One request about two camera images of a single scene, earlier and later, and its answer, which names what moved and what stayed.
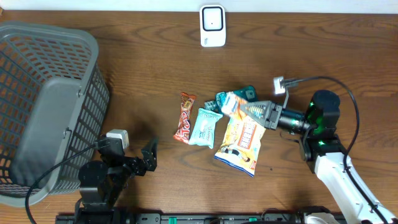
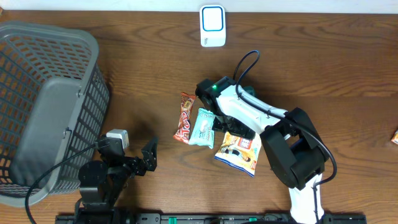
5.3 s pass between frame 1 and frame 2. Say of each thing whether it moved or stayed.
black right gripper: moved
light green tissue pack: stayed
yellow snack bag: stayed
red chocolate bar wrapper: stayed
